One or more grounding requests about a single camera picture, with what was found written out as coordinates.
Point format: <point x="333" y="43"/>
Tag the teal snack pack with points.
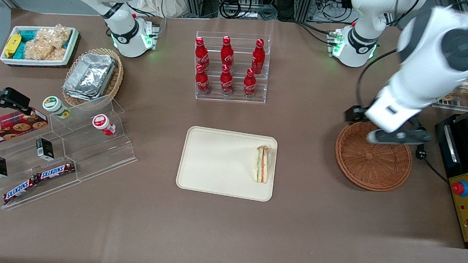
<point x="28" y="33"/>
<point x="20" y="50"/>

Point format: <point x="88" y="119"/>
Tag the clear acrylic stepped shelf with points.
<point x="90" y="153"/>

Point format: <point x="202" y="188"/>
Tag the light oval wicker basket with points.
<point x="117" y="76"/>

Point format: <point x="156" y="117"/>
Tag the white plastic bin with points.
<point x="71" y="47"/>

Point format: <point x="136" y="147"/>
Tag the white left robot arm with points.
<point x="432" y="51"/>

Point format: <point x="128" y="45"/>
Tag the yellow snack pack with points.
<point x="12" y="45"/>

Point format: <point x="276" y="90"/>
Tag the brown wicker basket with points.
<point x="375" y="167"/>

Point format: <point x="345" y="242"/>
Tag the triangular sandwich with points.
<point x="263" y="164"/>

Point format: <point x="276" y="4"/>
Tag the red cola bottle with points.
<point x="226" y="81"/>
<point x="258" y="57"/>
<point x="227" y="52"/>
<point x="202" y="81"/>
<point x="201" y="54"/>
<point x="249" y="84"/>

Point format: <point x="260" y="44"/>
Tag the beige plastic tray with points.
<point x="219" y="162"/>

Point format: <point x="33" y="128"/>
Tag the clear rice cracker bag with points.
<point x="60" y="35"/>
<point x="59" y="54"/>
<point x="39" y="50"/>

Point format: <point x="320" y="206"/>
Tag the clear acrylic bottle rack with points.
<point x="236" y="99"/>

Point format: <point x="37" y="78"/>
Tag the red lid yogurt cup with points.
<point x="103" y="123"/>

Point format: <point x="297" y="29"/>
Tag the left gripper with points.
<point x="354" y="114"/>

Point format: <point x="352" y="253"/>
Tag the green lid yogurt cup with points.
<point x="54" y="105"/>

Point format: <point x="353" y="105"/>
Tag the red tartan cookie box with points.
<point x="6" y="128"/>

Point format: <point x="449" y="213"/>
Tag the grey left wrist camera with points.
<point x="398" y="136"/>

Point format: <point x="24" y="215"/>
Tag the brown snickers bar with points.
<point x="20" y="189"/>
<point x="56" y="171"/>

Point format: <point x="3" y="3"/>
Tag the silver foil tray stack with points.
<point x="90" y="76"/>

